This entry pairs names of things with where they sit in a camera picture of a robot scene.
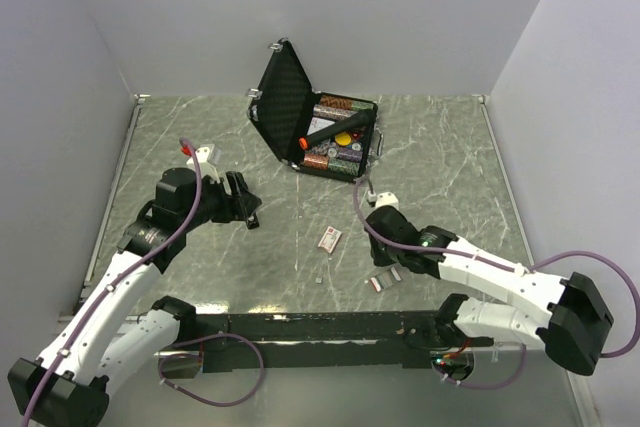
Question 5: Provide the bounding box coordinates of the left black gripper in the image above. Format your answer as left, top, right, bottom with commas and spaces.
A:
180, 170, 261, 231

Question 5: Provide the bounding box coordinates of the striped staple strip pack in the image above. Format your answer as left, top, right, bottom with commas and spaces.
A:
368, 267, 402, 293

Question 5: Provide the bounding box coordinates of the black stapler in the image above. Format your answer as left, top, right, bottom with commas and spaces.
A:
246, 214, 260, 230

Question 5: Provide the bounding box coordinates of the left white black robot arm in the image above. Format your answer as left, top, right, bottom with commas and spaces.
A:
8, 168, 262, 426

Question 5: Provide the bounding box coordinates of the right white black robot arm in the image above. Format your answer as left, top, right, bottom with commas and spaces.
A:
366, 206, 614, 376

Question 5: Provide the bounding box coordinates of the black poker chip case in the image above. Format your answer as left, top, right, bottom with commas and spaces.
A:
247, 38, 382, 183

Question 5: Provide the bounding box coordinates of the yellow poker chip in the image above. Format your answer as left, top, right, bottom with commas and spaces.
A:
334, 132, 352, 146

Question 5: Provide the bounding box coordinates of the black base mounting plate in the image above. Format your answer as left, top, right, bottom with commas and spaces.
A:
165, 310, 493, 373

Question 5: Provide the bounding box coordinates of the black marker orange cap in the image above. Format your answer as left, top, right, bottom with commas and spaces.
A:
298, 109, 376, 150

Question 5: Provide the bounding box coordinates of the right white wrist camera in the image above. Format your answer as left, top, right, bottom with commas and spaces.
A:
366, 190, 399, 210

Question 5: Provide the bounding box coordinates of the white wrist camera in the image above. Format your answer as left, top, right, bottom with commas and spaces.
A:
180, 140, 222, 183
366, 190, 399, 210

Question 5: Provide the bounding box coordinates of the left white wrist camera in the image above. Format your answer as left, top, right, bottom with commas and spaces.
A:
180, 140, 222, 183

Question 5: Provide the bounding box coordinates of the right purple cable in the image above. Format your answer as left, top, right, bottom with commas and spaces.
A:
352, 174, 640, 391

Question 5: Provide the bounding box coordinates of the purple cable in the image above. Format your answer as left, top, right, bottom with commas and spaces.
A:
352, 174, 640, 391
17, 136, 266, 427

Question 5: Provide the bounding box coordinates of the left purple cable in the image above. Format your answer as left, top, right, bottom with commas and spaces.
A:
17, 136, 266, 427

